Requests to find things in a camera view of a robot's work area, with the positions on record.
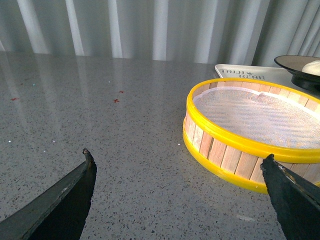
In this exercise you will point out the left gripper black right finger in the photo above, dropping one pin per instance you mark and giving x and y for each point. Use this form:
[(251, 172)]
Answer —
[(295, 200)]

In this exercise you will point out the white steamed bun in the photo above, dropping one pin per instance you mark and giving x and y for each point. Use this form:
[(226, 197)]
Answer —
[(312, 68)]

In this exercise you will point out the grey pleated curtain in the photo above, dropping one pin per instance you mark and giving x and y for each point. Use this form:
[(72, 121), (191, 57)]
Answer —
[(239, 32)]

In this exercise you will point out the white mesh steamer liner cloth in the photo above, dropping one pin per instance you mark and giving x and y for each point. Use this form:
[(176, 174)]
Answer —
[(261, 116)]

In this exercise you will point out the yellow rimmed wooden steamer basket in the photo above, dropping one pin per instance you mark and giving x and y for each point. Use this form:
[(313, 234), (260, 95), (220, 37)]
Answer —
[(237, 159)]

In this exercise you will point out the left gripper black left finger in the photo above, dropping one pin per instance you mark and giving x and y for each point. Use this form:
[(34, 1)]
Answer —
[(60, 212)]

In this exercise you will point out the brown plate with black rim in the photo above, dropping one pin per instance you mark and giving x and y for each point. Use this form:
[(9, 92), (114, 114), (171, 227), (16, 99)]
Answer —
[(294, 64)]

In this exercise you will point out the white bear print tray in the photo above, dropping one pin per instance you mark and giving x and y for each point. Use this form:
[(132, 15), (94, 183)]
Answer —
[(276, 75)]

